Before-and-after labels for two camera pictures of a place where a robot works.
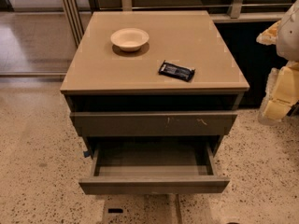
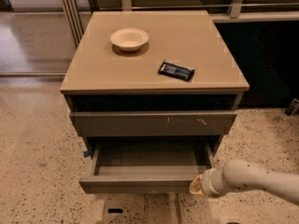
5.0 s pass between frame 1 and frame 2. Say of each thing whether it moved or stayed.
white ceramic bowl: stayed
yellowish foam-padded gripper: moved
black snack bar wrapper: stayed
